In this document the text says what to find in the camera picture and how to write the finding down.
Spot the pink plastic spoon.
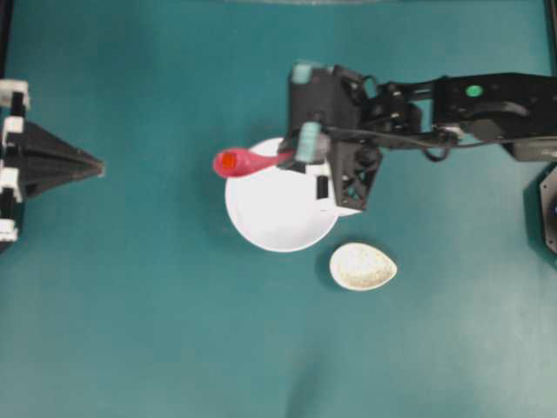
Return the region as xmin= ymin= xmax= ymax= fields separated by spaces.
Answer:
xmin=212 ymin=148 xmax=293 ymax=179

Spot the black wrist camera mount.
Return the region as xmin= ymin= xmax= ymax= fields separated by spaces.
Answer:
xmin=312 ymin=140 xmax=382 ymax=217

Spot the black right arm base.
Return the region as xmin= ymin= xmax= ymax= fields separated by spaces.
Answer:
xmin=523 ymin=163 xmax=556 ymax=263

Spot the black frame post right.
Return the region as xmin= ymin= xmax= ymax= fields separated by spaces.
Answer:
xmin=543 ymin=0 xmax=557 ymax=75

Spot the black frame post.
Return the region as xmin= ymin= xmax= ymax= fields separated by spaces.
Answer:
xmin=543 ymin=0 xmax=557 ymax=75
xmin=0 ymin=0 xmax=14 ymax=78

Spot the black frame post left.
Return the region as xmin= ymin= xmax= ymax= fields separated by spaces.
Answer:
xmin=0 ymin=0 xmax=14 ymax=78

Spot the speckled teardrop-shaped dish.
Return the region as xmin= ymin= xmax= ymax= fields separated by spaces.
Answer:
xmin=329 ymin=242 xmax=398 ymax=292

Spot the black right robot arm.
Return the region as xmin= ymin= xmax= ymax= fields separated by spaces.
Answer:
xmin=279 ymin=63 xmax=556 ymax=183

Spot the red cube block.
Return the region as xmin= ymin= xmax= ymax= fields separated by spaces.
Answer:
xmin=221 ymin=152 xmax=237 ymax=170

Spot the black cable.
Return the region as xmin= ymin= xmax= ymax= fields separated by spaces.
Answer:
xmin=324 ymin=125 xmax=523 ymax=163

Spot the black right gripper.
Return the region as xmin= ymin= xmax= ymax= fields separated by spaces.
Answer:
xmin=278 ymin=61 xmax=364 ymax=171

